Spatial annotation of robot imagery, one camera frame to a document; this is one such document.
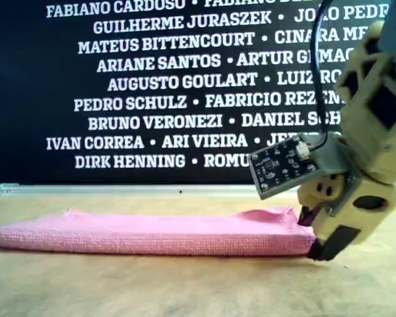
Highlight right beige gripper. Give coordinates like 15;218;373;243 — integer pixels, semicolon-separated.
298;22;396;262

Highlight pink microfibre cloth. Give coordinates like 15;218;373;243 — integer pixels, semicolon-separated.
0;205;317;258

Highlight brown felt table cover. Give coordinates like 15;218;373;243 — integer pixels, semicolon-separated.
0;194;396;317

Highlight black banner white names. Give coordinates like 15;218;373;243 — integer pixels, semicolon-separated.
0;0;396;186

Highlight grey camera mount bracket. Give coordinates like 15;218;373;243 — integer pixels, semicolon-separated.
298;131;349;179

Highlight black camera cable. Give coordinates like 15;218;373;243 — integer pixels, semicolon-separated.
312;0;334;149

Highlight aluminium frame rail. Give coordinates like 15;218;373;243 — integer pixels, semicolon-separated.
0;183;396;201

